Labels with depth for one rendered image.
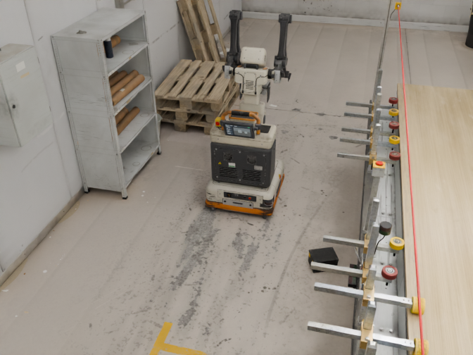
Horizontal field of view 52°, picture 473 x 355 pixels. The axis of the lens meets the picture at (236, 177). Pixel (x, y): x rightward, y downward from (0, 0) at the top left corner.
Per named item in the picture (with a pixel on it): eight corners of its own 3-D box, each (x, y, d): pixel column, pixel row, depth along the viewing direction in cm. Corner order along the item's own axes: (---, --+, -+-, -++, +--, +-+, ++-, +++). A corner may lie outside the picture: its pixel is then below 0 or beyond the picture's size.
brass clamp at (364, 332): (357, 348, 215) (360, 340, 212) (359, 324, 226) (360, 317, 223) (372, 351, 214) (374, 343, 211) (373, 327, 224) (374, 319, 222)
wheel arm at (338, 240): (322, 242, 288) (323, 237, 286) (323, 239, 291) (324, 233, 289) (398, 255, 279) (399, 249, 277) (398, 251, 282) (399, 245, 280)
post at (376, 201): (361, 263, 294) (373, 199, 268) (362, 259, 297) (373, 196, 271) (367, 264, 294) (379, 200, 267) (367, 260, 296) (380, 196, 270)
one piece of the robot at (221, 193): (262, 204, 426) (262, 196, 421) (217, 197, 435) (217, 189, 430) (262, 202, 428) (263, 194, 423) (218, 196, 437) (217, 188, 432)
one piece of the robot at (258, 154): (269, 201, 432) (272, 117, 386) (210, 192, 444) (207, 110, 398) (276, 181, 459) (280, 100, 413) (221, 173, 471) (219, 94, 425)
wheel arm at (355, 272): (310, 270, 269) (310, 264, 267) (310, 265, 272) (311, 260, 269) (390, 284, 260) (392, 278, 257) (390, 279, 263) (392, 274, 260)
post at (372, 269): (356, 334, 257) (369, 268, 230) (356, 329, 260) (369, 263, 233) (362, 335, 256) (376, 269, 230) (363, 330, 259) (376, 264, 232)
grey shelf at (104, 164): (84, 193, 474) (49, 35, 388) (124, 148, 546) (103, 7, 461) (126, 199, 464) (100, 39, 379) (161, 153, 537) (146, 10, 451)
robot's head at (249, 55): (262, 63, 405) (265, 46, 407) (238, 61, 410) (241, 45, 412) (265, 70, 419) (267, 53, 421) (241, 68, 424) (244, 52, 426)
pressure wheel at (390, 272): (379, 289, 261) (382, 273, 254) (379, 278, 267) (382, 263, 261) (394, 291, 259) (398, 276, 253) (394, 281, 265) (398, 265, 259)
